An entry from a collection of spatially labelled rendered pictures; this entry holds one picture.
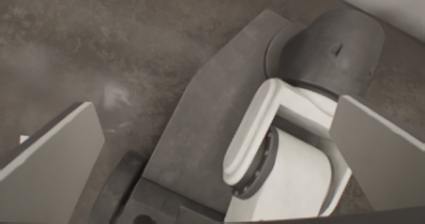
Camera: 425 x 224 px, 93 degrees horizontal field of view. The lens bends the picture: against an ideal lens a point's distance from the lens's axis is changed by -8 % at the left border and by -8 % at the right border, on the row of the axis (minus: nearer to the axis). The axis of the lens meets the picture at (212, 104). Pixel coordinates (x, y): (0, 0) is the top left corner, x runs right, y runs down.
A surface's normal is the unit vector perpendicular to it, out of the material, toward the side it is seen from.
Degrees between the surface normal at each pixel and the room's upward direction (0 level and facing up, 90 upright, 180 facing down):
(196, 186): 0
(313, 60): 46
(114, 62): 0
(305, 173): 16
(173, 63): 0
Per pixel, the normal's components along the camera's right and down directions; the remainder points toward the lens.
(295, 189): 0.18, -0.14
